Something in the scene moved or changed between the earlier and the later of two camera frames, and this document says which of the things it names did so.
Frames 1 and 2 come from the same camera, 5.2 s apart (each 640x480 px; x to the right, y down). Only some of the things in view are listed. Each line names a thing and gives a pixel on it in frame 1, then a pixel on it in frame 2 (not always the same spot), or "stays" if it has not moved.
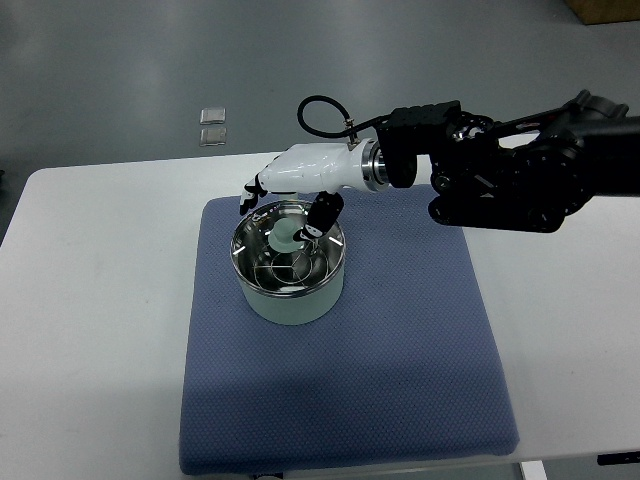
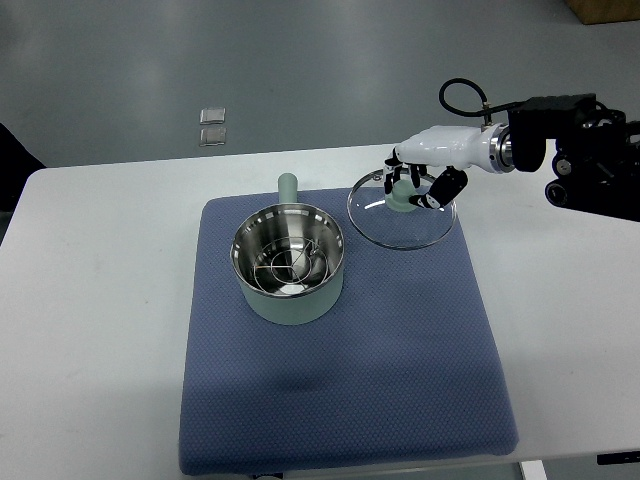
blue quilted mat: x=409 y=366 stays
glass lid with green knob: x=266 y=254 -> x=391 y=220
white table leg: x=533 y=470 stays
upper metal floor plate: x=213 y=115 stays
